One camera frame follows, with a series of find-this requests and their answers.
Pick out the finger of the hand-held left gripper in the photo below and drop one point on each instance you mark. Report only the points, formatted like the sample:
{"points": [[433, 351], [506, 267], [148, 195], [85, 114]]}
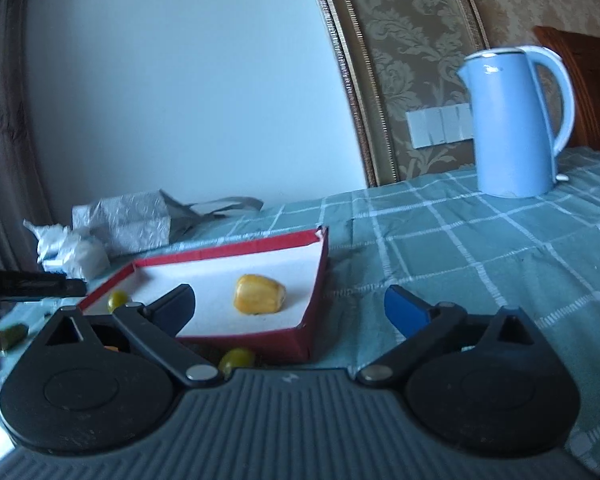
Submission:
{"points": [[35, 287]]}

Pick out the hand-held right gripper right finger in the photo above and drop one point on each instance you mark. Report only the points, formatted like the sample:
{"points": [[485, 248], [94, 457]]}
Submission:
{"points": [[404, 310]]}

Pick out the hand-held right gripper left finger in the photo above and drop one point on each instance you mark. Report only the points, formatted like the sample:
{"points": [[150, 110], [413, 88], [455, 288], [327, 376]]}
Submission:
{"points": [[179, 306]]}

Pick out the red shallow cardboard box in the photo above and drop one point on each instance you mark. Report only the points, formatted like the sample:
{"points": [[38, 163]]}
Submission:
{"points": [[205, 270]]}

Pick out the white tissue pack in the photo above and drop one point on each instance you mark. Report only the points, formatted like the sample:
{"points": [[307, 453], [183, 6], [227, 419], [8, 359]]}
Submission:
{"points": [[72, 255]]}

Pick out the large cucumber end piece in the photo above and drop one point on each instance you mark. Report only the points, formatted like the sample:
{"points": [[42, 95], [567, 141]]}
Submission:
{"points": [[12, 336]]}

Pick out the green checkered tablecloth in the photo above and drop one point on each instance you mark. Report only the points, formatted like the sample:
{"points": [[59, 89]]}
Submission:
{"points": [[455, 260]]}

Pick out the yellow jackfruit piece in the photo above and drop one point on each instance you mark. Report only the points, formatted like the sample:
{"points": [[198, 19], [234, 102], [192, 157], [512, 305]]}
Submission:
{"points": [[257, 295]]}

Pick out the grey patterned gift bag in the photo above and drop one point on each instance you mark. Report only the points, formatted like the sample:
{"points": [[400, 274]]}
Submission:
{"points": [[130, 220]]}

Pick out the brown curtain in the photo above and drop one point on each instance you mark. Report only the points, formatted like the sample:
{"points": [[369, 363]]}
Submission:
{"points": [[2, 110]]}

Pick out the light blue electric kettle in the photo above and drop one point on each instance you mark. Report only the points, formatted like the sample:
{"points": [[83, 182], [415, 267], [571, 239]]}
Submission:
{"points": [[510, 130]]}

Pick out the brown wooden headboard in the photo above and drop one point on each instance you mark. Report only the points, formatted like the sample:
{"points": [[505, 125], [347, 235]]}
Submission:
{"points": [[587, 80]]}

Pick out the white wall switch panel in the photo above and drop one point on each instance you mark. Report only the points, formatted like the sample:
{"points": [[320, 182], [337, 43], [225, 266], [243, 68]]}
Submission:
{"points": [[440, 125]]}

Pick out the gold wall moulding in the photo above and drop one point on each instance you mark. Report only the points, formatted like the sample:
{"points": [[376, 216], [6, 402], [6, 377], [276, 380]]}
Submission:
{"points": [[352, 75]]}

